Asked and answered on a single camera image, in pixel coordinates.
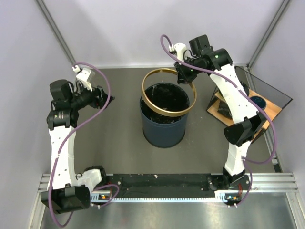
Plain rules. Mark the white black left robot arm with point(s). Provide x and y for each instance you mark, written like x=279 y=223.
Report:
x=65 y=192

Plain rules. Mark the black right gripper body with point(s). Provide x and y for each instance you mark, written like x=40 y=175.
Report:
x=188 y=73

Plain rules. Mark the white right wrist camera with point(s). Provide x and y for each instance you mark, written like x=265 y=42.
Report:
x=178 y=49

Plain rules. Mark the black trash bag roll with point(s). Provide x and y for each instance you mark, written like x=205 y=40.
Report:
x=224 y=110

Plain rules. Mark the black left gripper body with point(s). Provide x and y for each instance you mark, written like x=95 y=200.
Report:
x=97 y=102

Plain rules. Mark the dark blue gold-rimmed trash bin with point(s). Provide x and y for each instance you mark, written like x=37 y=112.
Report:
x=163 y=135

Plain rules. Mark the wooden shelf with glass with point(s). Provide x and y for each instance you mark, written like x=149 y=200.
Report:
x=267 y=97

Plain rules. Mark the aluminium frame rail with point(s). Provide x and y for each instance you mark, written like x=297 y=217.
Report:
x=261 y=182

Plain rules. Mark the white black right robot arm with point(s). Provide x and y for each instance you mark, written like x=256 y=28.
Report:
x=247 y=120

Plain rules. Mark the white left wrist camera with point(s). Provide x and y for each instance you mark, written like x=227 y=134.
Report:
x=83 y=77

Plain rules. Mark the grey slotted cable duct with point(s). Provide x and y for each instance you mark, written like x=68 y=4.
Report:
x=101 y=197

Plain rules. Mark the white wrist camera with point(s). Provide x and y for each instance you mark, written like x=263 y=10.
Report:
x=178 y=49
x=83 y=77

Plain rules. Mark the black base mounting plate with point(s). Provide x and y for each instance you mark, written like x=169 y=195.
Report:
x=167 y=192

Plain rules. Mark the blue ceramic mug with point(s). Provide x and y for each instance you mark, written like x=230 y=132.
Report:
x=259 y=101

